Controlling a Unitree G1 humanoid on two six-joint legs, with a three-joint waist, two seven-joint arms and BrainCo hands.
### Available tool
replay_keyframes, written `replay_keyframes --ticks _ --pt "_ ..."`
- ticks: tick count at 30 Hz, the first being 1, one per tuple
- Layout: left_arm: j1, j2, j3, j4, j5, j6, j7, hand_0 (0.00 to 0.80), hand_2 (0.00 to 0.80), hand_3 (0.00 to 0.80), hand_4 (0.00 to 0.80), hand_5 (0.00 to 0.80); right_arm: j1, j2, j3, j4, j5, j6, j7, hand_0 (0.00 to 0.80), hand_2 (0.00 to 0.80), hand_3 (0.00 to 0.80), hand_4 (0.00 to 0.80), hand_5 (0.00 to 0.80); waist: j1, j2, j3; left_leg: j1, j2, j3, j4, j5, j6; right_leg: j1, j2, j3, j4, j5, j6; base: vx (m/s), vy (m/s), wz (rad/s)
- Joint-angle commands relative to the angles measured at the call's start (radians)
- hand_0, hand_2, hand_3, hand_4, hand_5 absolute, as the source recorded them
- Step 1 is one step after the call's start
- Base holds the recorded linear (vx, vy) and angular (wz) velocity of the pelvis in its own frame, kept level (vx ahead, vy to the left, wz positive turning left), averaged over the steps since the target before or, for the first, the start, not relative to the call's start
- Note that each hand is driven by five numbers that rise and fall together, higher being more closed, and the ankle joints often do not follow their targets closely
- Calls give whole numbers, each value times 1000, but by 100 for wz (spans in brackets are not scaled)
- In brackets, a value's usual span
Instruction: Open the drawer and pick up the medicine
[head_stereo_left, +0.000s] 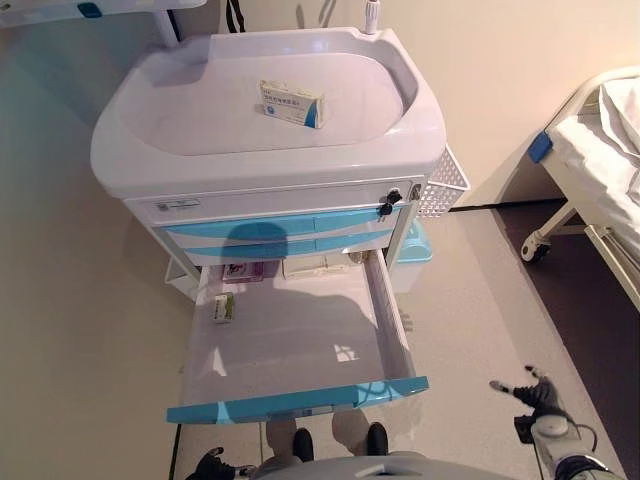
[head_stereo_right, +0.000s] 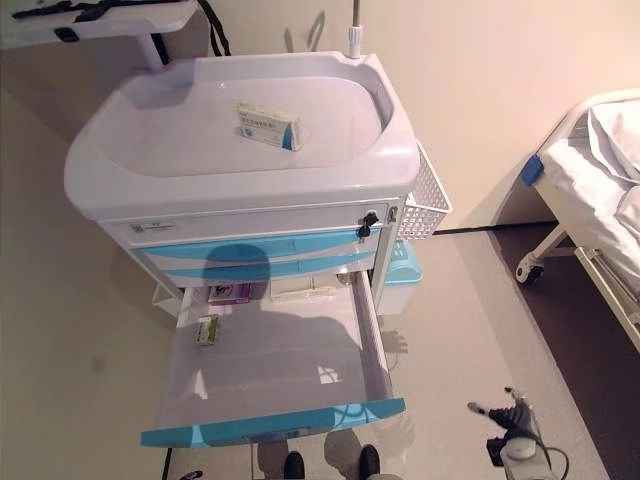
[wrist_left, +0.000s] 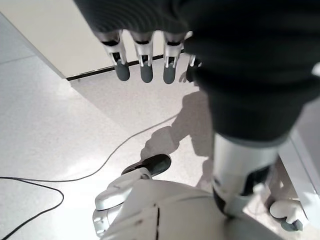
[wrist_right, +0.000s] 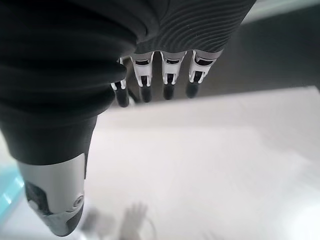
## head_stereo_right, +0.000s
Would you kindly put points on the black key bunch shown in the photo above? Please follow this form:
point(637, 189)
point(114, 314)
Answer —
point(367, 225)

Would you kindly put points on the white side shelf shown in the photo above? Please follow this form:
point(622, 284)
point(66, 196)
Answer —
point(125, 25)

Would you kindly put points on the blue white cart drawer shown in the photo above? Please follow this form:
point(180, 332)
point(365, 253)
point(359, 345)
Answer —
point(225, 250)
point(275, 425)
point(320, 264)

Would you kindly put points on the metal cart side latch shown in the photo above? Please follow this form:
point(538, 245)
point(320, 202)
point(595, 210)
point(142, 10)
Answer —
point(393, 213)

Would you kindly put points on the metal IV pole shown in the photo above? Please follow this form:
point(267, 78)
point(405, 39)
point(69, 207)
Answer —
point(355, 40)

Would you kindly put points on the white bin blue lid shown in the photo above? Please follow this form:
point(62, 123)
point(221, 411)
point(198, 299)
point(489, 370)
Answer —
point(402, 272)

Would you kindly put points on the white perforated basket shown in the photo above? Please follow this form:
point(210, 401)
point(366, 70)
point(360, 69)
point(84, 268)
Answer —
point(430, 205)

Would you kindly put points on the blue bed corner bumper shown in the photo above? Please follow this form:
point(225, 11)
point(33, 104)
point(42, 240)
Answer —
point(532, 170)

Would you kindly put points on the blue white medicine box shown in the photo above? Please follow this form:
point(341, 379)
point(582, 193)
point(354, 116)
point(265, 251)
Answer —
point(265, 127)

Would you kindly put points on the white hospital bed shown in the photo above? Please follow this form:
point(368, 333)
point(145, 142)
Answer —
point(550, 240)

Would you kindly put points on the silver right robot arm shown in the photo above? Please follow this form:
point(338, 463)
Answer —
point(520, 455)

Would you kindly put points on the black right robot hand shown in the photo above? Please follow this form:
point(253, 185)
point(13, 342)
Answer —
point(515, 417)

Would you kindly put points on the purple medicine box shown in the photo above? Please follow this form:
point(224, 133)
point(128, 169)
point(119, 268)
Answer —
point(230, 293)

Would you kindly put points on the white folded quilt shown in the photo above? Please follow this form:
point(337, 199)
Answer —
point(615, 140)

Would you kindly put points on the white blue medical cart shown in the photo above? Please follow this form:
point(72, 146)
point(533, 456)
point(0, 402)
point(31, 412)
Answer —
point(250, 185)

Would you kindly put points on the green white medicine box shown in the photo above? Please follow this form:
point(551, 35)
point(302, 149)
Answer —
point(207, 330)

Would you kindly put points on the white flat medicine box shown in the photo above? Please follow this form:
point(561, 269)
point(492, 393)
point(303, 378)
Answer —
point(302, 290)

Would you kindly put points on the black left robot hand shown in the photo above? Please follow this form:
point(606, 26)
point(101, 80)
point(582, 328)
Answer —
point(191, 476)

